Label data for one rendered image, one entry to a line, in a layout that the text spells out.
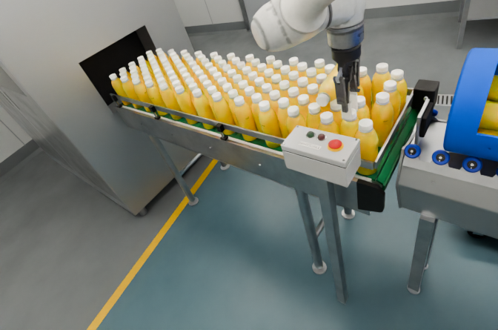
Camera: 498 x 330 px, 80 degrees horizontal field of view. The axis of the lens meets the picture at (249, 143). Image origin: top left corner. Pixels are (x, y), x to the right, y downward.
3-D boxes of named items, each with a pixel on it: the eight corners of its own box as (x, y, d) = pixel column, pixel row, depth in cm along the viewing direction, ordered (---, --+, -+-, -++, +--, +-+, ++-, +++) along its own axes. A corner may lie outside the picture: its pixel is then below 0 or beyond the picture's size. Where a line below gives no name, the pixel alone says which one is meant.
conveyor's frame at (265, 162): (379, 307, 146) (382, 192, 90) (173, 196, 243) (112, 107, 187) (408, 231, 171) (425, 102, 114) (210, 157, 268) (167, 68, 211)
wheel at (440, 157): (451, 152, 84) (452, 151, 85) (433, 147, 86) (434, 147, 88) (447, 167, 84) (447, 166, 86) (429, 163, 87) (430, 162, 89)
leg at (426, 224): (418, 297, 145) (435, 225, 106) (405, 291, 148) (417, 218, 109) (422, 286, 148) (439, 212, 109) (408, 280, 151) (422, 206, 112)
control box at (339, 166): (347, 187, 82) (344, 162, 76) (286, 167, 94) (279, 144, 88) (361, 164, 87) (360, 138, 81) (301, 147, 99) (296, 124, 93)
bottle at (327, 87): (356, 61, 100) (333, 93, 91) (353, 78, 105) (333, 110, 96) (336, 58, 104) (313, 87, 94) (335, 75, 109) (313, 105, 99)
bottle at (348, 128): (367, 160, 101) (366, 117, 89) (347, 166, 101) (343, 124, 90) (358, 147, 106) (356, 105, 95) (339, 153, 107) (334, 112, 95)
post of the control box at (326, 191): (344, 304, 151) (325, 172, 88) (337, 300, 153) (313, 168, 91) (347, 297, 153) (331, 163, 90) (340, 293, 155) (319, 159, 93)
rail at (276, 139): (373, 170, 91) (373, 163, 89) (112, 97, 185) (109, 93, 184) (373, 168, 91) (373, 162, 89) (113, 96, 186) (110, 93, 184)
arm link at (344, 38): (369, 13, 74) (370, 36, 77) (335, 14, 79) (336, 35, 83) (355, 30, 69) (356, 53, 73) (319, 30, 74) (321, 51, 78)
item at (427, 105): (422, 149, 94) (426, 119, 87) (413, 147, 96) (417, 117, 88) (430, 130, 100) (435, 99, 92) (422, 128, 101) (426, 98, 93)
